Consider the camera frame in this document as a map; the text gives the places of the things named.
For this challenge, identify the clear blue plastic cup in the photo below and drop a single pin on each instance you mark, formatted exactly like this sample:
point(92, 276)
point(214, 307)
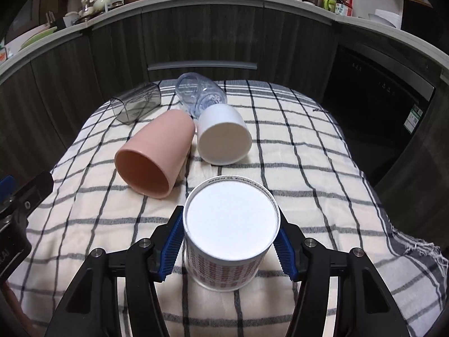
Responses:
point(200, 94)

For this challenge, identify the grey transparent cup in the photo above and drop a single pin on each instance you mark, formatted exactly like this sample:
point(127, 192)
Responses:
point(137, 103)

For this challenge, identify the white plastic cup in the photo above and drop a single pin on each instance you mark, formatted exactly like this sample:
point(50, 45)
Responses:
point(223, 137)

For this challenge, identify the black dishwasher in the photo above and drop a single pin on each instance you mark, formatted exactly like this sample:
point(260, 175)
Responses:
point(380, 105)

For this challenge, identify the red label sauce bottle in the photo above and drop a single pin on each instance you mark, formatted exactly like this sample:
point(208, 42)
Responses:
point(344, 1)

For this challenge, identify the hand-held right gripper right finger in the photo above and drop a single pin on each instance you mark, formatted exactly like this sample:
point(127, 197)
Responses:
point(285, 252)

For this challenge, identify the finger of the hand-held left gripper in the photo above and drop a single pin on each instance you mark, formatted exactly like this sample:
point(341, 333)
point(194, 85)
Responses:
point(29, 191)

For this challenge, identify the pink plastic cup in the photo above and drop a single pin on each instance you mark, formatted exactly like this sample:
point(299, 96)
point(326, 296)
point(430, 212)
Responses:
point(156, 152)

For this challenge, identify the white teapot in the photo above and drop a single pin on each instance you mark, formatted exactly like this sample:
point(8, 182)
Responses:
point(100, 2)

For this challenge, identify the checkered white cloth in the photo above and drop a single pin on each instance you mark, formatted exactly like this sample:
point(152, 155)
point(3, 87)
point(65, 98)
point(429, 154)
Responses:
point(315, 182)

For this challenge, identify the white bowl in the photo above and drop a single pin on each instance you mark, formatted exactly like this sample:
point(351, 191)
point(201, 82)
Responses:
point(384, 17)

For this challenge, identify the white patterned paper cup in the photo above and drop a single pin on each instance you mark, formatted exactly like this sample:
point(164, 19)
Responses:
point(229, 231)

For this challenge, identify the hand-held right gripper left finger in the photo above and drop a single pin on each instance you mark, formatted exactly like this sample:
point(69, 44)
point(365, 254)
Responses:
point(169, 252)

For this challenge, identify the green plate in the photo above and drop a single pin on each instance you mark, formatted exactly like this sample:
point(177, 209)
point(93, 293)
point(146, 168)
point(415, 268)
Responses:
point(37, 37)

